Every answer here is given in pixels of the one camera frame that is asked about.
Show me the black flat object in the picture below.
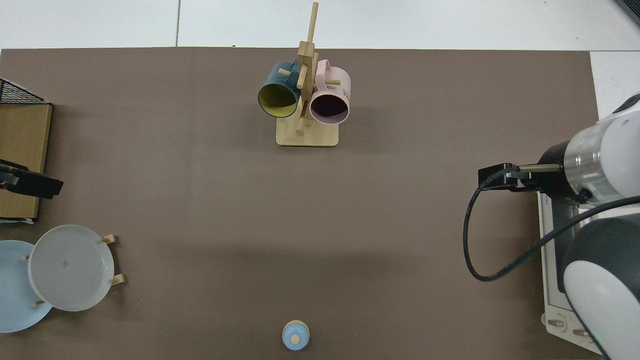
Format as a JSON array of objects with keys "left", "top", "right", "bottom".
[{"left": 614, "top": 0, "right": 640, "bottom": 27}]

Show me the small blue round thing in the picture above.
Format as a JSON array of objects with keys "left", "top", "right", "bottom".
[{"left": 281, "top": 320, "right": 311, "bottom": 352}]

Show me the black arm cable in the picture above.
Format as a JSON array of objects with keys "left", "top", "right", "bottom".
[{"left": 462, "top": 163, "right": 640, "bottom": 283}]

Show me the wooden plate rack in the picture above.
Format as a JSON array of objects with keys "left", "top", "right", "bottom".
[{"left": 22, "top": 233, "right": 126, "bottom": 307}]

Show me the light blue plate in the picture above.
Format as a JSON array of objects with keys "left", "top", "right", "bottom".
[{"left": 0, "top": 240, "right": 54, "bottom": 334}]

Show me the pink cup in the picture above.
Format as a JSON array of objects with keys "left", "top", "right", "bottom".
[{"left": 309, "top": 59, "right": 352, "bottom": 126}]

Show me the pale toaster oven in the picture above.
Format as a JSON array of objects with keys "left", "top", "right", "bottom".
[{"left": 537, "top": 191, "right": 609, "bottom": 357}]

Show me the wooden cup stand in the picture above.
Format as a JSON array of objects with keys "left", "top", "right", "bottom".
[{"left": 276, "top": 1, "right": 340, "bottom": 148}]

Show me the brown table cloth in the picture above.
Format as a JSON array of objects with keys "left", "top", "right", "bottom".
[{"left": 0, "top": 47, "right": 607, "bottom": 360}]

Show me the dark blue cup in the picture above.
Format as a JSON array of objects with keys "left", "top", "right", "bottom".
[{"left": 257, "top": 60, "right": 302, "bottom": 119}]

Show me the grey plate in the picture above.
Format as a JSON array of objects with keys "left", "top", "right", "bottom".
[{"left": 27, "top": 224, "right": 115, "bottom": 313}]

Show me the wire basket with wooden floor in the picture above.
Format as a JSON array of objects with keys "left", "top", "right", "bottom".
[{"left": 0, "top": 77, "right": 54, "bottom": 224}]

